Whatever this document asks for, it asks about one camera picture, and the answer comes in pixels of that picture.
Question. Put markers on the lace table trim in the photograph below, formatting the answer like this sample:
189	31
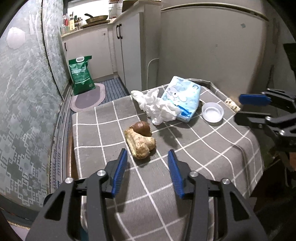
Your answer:
232	105

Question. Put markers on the bottles on counter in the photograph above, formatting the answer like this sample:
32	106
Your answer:
70	23

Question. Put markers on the green rice bag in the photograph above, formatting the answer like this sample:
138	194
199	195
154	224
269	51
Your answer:
81	78

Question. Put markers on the frosted patterned sliding door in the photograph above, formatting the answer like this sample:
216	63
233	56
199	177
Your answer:
34	78

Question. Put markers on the wooden cutting board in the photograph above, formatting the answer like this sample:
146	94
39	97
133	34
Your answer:
95	23

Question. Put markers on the large white plastic lid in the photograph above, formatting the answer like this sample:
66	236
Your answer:
212	112

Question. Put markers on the silver refrigerator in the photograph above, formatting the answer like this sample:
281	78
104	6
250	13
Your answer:
219	41

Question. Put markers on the blue striped floor runner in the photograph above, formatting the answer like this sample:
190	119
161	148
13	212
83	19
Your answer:
114	89

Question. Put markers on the brown chestnut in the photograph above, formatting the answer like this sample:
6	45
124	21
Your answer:
142	128

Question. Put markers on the oval purple floor mat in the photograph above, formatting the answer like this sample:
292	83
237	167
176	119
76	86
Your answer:
88	100

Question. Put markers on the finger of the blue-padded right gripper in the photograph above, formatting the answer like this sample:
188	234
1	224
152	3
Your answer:
254	120
254	99

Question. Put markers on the white tissue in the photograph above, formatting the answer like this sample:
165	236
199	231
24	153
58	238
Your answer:
157	109

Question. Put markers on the frying pan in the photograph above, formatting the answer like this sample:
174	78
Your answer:
92	19

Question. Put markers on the white kitchen cabinet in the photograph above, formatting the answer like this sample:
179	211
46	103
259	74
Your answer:
127	46

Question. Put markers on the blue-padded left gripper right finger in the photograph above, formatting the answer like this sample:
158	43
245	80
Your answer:
234	218

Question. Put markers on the blue tissue pack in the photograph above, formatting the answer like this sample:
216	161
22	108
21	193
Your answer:
185	95

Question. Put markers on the grey checked tablecloth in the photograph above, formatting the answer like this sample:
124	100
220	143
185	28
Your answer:
151	202

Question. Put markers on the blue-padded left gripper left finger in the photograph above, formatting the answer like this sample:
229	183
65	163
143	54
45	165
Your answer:
60	218

